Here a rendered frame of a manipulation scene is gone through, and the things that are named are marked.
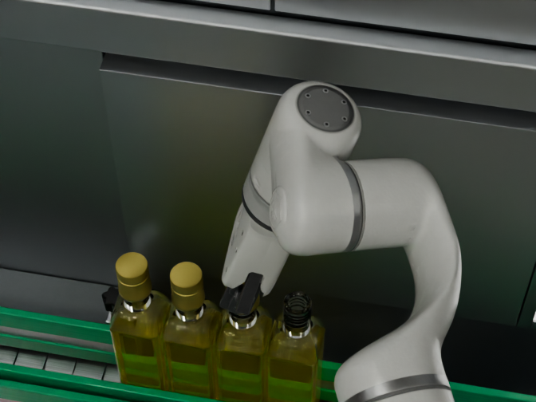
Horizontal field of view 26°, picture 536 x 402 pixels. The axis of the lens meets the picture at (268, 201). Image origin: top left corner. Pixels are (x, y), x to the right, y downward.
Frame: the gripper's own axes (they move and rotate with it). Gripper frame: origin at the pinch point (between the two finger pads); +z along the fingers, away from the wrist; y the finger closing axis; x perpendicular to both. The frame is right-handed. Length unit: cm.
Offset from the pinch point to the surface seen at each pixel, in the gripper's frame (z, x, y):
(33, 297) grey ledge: 35.0, -22.0, -11.5
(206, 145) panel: -4.8, -7.5, -11.9
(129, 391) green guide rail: 22.3, -7.3, 4.0
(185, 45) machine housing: -17.3, -12.5, -12.7
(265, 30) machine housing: -22.5, -5.9, -12.7
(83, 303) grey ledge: 33.4, -15.7, -11.8
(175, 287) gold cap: 2.2, -6.4, 1.5
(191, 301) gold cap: 3.9, -4.3, 1.6
